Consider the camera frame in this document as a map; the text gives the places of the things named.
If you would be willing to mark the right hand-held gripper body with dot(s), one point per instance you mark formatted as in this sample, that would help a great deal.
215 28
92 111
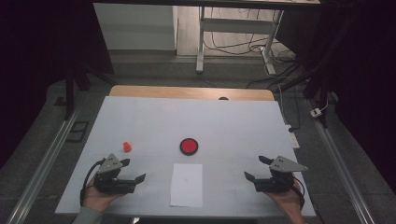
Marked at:
275 183

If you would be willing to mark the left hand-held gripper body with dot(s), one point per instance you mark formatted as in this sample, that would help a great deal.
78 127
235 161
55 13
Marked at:
112 184

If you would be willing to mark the orange stamp cap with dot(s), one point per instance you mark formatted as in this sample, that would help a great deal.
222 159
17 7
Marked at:
127 149

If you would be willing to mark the small orange-red ball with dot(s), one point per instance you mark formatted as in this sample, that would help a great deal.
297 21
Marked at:
125 144

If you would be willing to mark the person's left hand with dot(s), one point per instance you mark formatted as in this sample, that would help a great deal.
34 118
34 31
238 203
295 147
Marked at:
99 199

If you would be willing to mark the person's right hand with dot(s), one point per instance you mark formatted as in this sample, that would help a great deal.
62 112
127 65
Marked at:
285 202

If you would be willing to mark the white power strip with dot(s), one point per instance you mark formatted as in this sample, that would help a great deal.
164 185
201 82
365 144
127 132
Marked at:
293 138

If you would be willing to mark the white paper sheet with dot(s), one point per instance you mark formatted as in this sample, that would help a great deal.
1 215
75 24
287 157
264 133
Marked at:
186 186

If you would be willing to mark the round red ink pad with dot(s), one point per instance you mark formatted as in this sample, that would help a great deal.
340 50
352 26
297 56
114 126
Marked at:
189 146

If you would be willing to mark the small white adapter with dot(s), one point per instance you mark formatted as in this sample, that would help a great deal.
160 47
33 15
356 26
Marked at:
316 112

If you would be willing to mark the white table cover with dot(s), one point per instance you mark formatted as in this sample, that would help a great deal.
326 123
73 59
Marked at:
199 121

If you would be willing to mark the black metal stand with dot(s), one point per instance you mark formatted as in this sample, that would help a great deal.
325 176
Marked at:
69 93
323 93

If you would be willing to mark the wooden table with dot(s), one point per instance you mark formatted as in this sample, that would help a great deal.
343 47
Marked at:
186 92

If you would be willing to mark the dark curtain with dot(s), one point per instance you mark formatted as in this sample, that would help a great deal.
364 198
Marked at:
37 62
367 77

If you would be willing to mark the white cabinet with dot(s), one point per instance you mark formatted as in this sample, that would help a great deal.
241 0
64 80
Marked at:
137 28

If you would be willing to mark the black floor frame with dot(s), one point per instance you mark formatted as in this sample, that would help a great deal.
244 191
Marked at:
77 131

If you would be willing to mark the aluminium floor rail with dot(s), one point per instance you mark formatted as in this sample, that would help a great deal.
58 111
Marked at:
339 161
46 161

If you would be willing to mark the white desk frame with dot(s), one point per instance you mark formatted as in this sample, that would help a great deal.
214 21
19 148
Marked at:
236 25

